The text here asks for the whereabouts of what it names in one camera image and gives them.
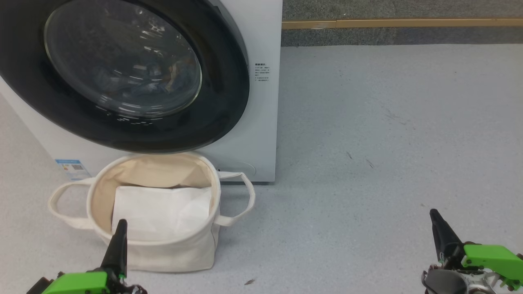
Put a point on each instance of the white front-load washing machine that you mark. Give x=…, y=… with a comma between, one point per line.
x=261, y=122

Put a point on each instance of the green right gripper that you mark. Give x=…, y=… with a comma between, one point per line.
x=490, y=261

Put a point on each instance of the blue and cream patterned garment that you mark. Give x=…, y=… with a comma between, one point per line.
x=163, y=81

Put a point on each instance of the blue energy label sticker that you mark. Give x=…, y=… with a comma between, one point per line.
x=71, y=167

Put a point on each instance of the gold floor trim strip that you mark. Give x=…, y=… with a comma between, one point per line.
x=408, y=23

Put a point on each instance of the black glass washing machine door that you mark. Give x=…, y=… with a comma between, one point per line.
x=220, y=102

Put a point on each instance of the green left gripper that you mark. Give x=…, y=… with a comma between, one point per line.
x=77, y=283

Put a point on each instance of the white folded sheet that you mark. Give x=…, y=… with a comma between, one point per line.
x=159, y=212

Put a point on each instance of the cream canvas laundry basket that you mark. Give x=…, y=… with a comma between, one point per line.
x=175, y=255

